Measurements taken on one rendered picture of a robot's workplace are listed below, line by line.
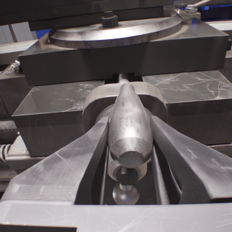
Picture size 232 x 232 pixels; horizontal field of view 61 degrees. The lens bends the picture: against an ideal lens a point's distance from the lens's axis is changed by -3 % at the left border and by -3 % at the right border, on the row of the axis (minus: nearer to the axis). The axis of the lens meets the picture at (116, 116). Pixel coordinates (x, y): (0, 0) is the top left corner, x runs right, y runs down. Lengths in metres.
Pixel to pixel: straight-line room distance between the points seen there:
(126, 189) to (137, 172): 0.04
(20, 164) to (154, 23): 0.30
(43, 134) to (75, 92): 0.08
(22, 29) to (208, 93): 3.82
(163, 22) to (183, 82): 0.10
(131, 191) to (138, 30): 0.21
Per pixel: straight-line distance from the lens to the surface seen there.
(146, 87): 0.23
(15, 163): 0.36
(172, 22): 0.36
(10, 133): 0.58
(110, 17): 0.32
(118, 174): 0.18
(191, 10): 0.84
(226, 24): 0.85
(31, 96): 0.33
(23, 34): 4.01
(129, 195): 0.23
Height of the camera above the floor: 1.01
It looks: 34 degrees down
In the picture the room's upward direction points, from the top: 7 degrees counter-clockwise
